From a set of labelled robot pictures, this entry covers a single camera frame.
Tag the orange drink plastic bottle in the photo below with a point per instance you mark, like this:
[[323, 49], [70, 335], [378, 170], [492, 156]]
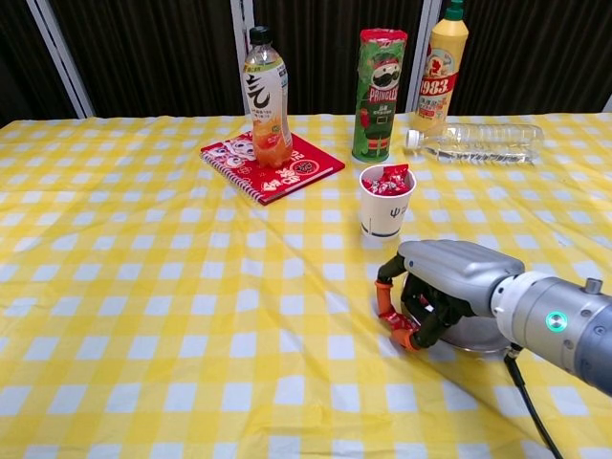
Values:
[[268, 105]]

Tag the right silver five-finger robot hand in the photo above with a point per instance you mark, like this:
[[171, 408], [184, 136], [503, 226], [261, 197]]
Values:
[[454, 277]]

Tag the grey partition post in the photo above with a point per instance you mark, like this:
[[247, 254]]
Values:
[[240, 14], [420, 48], [62, 62], [608, 105]]

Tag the yellow squeeze bottle green cap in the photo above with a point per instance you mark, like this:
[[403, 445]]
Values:
[[437, 95]]

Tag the green Pringles can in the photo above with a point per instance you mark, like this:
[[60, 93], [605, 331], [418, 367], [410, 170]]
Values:
[[378, 119]]

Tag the round steel plate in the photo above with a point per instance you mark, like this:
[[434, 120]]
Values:
[[473, 337]]

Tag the clear empty water bottle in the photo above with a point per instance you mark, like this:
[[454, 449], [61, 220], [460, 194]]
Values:
[[478, 143]]

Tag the yellow white checkered tablecloth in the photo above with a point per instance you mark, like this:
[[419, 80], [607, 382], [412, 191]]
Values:
[[143, 287]]

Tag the red spiral notebook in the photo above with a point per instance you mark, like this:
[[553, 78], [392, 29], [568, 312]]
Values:
[[306, 172]]

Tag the white paper cup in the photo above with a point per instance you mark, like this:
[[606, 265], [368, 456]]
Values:
[[382, 215]]

